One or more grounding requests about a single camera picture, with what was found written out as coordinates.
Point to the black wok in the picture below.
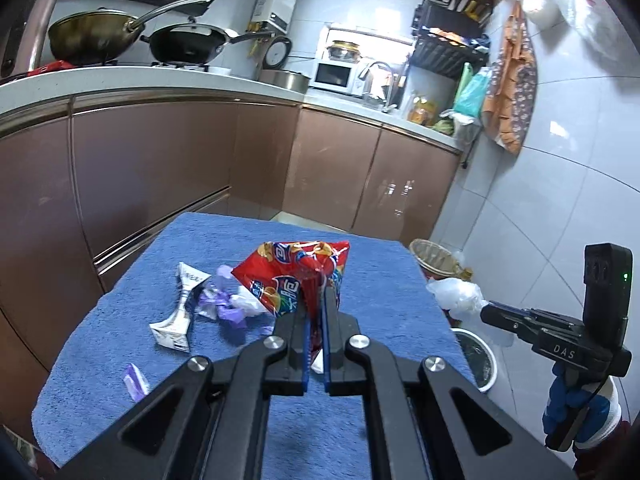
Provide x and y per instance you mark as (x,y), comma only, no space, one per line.
(187,45)

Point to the brass wok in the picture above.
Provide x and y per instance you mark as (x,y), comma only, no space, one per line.
(92,35)

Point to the person's right forearm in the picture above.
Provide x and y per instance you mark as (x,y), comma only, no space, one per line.
(625,455)

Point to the wicker waste basket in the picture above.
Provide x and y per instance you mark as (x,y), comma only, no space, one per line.
(432,255)

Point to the chrome faucet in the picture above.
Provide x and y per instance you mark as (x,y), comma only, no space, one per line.
(380,67)

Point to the purple plastic wrapper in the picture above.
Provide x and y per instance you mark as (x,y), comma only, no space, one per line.
(223,274)
(235,316)

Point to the white trash bin black liner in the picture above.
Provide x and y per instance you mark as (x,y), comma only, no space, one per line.
(475,360)

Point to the metal pot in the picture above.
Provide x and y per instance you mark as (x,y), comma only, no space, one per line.
(282,80)

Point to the white water heater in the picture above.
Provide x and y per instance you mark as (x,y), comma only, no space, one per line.
(277,2)

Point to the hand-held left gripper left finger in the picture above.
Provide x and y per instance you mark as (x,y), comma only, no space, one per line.
(303,360)

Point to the small purple wrapper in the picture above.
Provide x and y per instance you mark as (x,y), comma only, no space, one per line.
(136,382)

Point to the white microwave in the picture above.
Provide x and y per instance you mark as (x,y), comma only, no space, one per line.
(332,76)

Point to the blue towel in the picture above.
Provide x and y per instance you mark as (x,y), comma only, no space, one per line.
(390,300)

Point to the white plastic bag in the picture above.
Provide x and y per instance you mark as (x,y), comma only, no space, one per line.
(455,296)

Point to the brown kitchen cabinets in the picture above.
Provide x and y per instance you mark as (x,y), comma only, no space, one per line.
(150,160)

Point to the red snack bag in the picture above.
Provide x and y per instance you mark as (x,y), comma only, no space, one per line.
(280,270)

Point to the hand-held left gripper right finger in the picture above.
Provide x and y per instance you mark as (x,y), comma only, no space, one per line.
(327,355)

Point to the red kitchen tool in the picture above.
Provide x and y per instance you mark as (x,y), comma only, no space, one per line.
(50,66)

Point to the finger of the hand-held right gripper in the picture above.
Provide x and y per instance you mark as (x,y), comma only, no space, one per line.
(510,317)

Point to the white kitchen countertop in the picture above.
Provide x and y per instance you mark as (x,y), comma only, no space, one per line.
(150,77)

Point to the black dish rack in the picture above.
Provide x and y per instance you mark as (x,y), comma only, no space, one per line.
(450,50)

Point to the glass pot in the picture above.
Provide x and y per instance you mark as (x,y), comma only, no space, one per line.
(343,51)

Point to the green plastic bag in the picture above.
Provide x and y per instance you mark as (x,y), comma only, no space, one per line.
(470,92)

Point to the orange patterned apron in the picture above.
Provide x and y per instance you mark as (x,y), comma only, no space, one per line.
(515,85)

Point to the crushed white carton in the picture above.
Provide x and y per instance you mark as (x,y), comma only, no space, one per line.
(175,327)

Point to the person's right hand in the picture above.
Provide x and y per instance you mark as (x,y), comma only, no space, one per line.
(560,390)

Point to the yellow oil bottles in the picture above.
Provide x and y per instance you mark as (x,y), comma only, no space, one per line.
(422,110)

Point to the white crumpled wrapper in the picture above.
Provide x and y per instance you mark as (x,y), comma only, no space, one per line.
(248,304)

